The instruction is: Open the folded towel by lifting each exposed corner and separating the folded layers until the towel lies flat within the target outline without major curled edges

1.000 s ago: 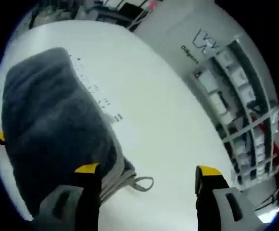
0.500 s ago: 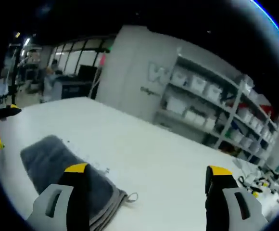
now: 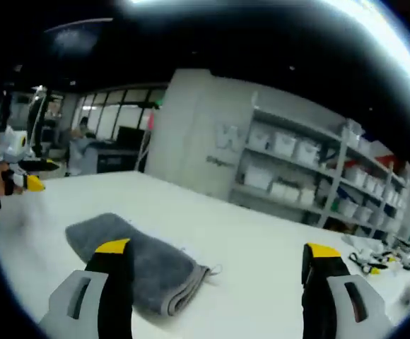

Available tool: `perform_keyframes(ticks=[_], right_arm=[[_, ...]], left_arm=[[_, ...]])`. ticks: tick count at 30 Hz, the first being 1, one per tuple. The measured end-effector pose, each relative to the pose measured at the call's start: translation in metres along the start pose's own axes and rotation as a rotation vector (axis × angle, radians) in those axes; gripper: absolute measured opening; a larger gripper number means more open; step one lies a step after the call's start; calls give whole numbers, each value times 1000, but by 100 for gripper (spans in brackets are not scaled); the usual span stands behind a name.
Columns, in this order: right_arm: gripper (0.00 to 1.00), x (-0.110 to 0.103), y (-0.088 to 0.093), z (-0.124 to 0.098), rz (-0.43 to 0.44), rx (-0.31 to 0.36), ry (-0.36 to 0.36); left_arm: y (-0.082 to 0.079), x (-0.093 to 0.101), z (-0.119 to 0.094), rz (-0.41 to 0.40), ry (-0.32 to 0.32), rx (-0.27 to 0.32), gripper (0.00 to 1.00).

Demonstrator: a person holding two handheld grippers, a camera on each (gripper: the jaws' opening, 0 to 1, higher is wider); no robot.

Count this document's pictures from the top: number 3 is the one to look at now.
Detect black monitor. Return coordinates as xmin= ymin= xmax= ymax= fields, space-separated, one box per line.
xmin=116 ymin=126 xmax=146 ymax=146

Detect grey towel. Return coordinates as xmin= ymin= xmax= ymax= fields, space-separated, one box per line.
xmin=65 ymin=212 xmax=224 ymax=318

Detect white and black stand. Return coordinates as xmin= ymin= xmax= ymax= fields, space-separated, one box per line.
xmin=27 ymin=85 xmax=52 ymax=158

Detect dark equipment cabinet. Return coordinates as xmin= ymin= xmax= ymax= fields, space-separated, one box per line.
xmin=95 ymin=141 xmax=146 ymax=174

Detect spare yellow-tipped grippers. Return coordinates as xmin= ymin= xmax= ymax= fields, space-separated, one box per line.
xmin=348 ymin=246 xmax=399 ymax=277

